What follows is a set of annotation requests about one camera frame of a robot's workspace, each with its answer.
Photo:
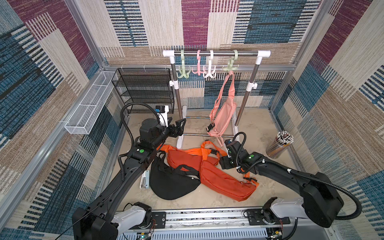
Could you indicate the cup of coloured pencils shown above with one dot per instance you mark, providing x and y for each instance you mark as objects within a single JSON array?
[{"x": 279, "y": 144}]

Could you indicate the black waist bag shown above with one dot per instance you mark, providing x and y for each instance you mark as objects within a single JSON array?
[{"x": 172, "y": 183}]

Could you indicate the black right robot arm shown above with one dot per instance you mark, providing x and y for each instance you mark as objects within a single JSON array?
[{"x": 319, "y": 200}]

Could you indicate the white hook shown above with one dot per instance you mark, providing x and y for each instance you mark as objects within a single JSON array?
[{"x": 209, "y": 72}]

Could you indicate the white wire wall basket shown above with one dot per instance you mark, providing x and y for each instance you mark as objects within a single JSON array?
[{"x": 87, "y": 112}]

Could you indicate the right green hook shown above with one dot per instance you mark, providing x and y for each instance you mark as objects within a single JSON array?
[{"x": 230, "y": 66}]

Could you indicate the black mesh shelf rack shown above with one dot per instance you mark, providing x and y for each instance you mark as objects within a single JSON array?
[{"x": 150, "y": 86}]

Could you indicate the green hook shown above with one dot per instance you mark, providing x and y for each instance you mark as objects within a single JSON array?
[
  {"x": 230, "y": 66},
  {"x": 182, "y": 69}
]

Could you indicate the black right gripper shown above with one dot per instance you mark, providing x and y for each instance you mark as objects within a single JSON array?
[{"x": 225, "y": 162}]

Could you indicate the pink waist bag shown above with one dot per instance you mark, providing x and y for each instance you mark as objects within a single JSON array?
[{"x": 220, "y": 119}]

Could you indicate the white and steel clothes rack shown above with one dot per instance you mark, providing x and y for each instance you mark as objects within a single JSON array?
[{"x": 211, "y": 87}]

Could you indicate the pink hook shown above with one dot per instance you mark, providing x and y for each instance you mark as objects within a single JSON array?
[{"x": 198, "y": 71}]

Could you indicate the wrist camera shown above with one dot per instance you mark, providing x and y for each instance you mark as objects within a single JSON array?
[
  {"x": 162, "y": 112},
  {"x": 229, "y": 147}
]

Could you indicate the left green hook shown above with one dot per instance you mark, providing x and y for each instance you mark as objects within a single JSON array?
[{"x": 182, "y": 69}]

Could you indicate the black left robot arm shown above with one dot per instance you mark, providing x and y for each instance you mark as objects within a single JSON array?
[{"x": 126, "y": 180}]

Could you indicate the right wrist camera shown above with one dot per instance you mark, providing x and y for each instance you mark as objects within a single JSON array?
[{"x": 229, "y": 147}]

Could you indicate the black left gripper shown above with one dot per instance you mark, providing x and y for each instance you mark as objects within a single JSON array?
[{"x": 179, "y": 131}]

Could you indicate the orange waist bag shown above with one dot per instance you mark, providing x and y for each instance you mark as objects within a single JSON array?
[
  {"x": 224, "y": 184},
  {"x": 193, "y": 157}
]

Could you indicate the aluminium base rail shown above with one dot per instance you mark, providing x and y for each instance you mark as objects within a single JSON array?
[{"x": 226, "y": 224}]

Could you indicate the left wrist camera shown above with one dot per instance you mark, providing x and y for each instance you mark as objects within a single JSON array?
[{"x": 162, "y": 112}]

